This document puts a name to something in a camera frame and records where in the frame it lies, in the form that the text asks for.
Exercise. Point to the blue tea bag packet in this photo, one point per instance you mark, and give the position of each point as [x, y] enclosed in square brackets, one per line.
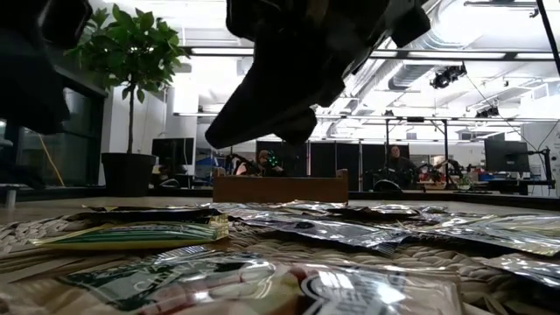
[328, 232]

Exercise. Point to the black station frame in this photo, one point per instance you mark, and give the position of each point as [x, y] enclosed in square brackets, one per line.
[445, 149]

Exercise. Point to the small grey metal post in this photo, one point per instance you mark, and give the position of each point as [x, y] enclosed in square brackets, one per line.
[9, 197]

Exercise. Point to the silver ventilation duct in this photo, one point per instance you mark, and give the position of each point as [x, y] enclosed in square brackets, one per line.
[411, 75]

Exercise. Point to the person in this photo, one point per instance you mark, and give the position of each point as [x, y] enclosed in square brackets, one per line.
[397, 164]
[263, 158]

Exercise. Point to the black computer monitor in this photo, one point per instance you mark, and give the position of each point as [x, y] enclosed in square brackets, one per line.
[506, 155]
[172, 151]

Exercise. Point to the black metal table frame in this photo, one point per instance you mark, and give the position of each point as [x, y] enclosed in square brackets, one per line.
[481, 200]

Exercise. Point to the wooden three-compartment box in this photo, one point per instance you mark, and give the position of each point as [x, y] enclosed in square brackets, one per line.
[280, 190]

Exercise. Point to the black room divider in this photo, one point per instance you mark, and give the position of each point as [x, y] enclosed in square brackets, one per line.
[347, 162]

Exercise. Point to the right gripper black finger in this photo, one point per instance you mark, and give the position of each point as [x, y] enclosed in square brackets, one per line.
[297, 129]
[262, 100]

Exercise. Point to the green potted plant black pot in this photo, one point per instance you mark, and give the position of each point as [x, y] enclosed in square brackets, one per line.
[131, 48]

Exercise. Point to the round woven straw tray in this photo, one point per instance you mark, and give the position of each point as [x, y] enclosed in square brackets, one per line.
[442, 271]

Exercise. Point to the black ceiling camera rig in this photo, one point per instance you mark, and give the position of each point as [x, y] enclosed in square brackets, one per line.
[446, 76]

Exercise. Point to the tan vanilla tea bag packet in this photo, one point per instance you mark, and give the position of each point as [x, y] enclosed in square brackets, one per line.
[219, 284]
[271, 207]
[525, 271]

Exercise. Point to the overhead light bar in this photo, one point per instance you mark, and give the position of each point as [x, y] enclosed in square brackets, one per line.
[219, 51]

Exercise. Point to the yellow lemon tea bag packet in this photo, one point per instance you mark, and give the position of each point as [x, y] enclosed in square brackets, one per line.
[131, 236]
[503, 238]

